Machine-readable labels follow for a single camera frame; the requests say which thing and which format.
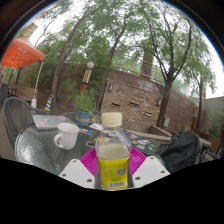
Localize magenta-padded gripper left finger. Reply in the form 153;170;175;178
58;147;99;189

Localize white mug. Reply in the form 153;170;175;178
53;122;81;151

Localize orange canopy tent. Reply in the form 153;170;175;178
0;35;47;108

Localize wooden lamp post, globe light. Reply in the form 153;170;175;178
79;61;95;94

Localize clear bottle with yellow label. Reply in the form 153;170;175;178
94;111;133;191

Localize grey wicker chair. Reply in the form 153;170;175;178
169;129;214;161
2;96;49;151

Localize blue yellow striped cone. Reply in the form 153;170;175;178
44;94;54;113

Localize black laptop with stickers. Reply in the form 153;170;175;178
123;128;161;157

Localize black jacket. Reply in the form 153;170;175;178
159;130;203;165

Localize grey laptop with stickers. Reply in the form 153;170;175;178
31;114;69;131

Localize green plant in blue pot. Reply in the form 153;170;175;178
72;89;98;128

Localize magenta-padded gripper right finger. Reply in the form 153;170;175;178
128;147;171;189

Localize white printed booklet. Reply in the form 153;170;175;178
88;122;104;132

